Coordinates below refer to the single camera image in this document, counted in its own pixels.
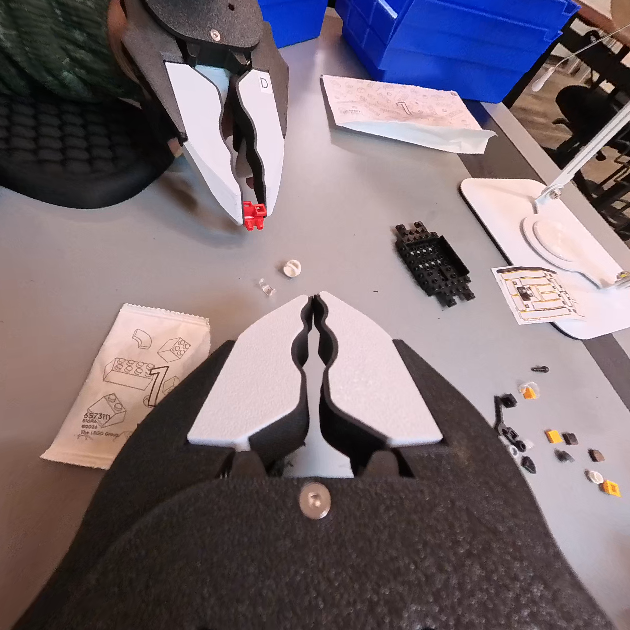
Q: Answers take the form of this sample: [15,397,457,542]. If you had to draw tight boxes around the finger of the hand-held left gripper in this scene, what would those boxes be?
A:
[164,60,246,226]
[235,70,286,218]

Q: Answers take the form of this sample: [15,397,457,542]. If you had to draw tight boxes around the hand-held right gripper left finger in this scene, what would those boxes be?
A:
[186,294,315,476]

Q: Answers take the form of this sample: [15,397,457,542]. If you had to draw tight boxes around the opened printed paper bag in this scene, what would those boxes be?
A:
[320,75,498,154]

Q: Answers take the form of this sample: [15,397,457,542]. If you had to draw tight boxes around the grey desk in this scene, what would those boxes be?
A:
[0,10,630,630]

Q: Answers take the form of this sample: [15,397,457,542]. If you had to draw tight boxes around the wood-top background desk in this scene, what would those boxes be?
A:
[573,0,630,30]

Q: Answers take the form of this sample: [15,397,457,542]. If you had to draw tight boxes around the small white paper bag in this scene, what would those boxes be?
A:
[40,303,212,469]

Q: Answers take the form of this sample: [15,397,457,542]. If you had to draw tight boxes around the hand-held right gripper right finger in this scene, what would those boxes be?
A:
[314,291,444,476]

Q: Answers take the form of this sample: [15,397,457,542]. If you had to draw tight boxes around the person's left forearm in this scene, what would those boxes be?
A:
[0,0,143,101]

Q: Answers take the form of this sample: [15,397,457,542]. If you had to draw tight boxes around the cluster of black yellow bricks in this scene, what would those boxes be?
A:
[493,364,623,498]

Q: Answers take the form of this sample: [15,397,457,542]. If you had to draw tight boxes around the person's left hand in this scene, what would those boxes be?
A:
[107,0,133,84]

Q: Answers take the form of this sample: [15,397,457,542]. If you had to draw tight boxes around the red toy minifigure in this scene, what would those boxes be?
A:
[242,200,268,232]

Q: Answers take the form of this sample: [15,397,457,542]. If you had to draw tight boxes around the black office chair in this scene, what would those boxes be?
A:
[554,84,630,163]

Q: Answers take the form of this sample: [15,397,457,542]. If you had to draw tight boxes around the yellow black sticker sheet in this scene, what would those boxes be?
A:
[491,266,586,326]

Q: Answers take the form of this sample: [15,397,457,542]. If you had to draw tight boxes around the black toy chassis plate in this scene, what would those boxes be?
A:
[395,221,476,308]

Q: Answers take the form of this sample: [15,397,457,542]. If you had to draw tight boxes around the blue plastic bin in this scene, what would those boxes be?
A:
[336,0,581,104]
[257,0,329,49]

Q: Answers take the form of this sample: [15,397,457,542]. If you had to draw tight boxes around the white book stand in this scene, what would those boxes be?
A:
[460,22,630,340]

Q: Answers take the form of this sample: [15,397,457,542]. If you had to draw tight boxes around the black honeycomb cushion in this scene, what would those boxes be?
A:
[0,94,173,210]

